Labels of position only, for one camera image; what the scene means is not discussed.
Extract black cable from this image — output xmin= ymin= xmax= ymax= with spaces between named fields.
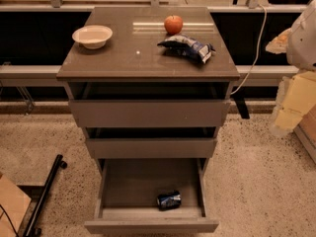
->
xmin=0 ymin=203 xmax=21 ymax=237

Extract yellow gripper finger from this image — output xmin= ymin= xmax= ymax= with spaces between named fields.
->
xmin=266 ymin=29 xmax=291 ymax=54
xmin=270 ymin=71 xmax=316 ymax=136

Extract red apple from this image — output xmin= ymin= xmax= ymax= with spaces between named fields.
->
xmin=164 ymin=15 xmax=183 ymax=35

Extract blue white chip bag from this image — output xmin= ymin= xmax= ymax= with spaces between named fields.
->
xmin=157 ymin=34 xmax=215 ymax=64

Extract grey top drawer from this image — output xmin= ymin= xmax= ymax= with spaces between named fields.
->
xmin=67 ymin=82 xmax=232 ymax=128

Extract white bowl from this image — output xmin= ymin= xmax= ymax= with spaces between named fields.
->
xmin=72 ymin=25 xmax=113 ymax=49

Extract grey drawer cabinet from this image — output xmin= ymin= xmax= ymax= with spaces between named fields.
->
xmin=55 ymin=5 xmax=241 ymax=170

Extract cardboard box left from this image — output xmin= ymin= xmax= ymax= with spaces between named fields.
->
xmin=0 ymin=174 xmax=31 ymax=237

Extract white cable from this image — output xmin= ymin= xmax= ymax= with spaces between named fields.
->
xmin=230 ymin=4 xmax=269 ymax=96

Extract cardboard box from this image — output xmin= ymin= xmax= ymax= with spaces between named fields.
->
xmin=294 ymin=106 xmax=316 ymax=164
xmin=0 ymin=174 xmax=31 ymax=237

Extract grey middle drawer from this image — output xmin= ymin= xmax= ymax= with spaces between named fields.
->
xmin=86 ymin=127 xmax=217 ymax=159

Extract black metal bar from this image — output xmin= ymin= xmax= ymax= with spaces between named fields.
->
xmin=23 ymin=154 xmax=67 ymax=237

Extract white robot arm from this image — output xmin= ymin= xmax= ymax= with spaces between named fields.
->
xmin=266 ymin=0 xmax=316 ymax=137

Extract grey drawer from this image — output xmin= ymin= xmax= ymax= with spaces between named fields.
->
xmin=86 ymin=127 xmax=217 ymax=159
xmin=67 ymin=82 xmax=232 ymax=128
xmin=85 ymin=158 xmax=218 ymax=234

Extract cardboard box right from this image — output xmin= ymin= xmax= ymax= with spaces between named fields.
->
xmin=294 ymin=106 xmax=316 ymax=164

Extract blue pepsi can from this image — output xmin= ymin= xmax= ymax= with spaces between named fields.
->
xmin=157 ymin=191 xmax=182 ymax=210

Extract grey bottom drawer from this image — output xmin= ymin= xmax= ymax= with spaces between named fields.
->
xmin=85 ymin=158 xmax=218 ymax=234

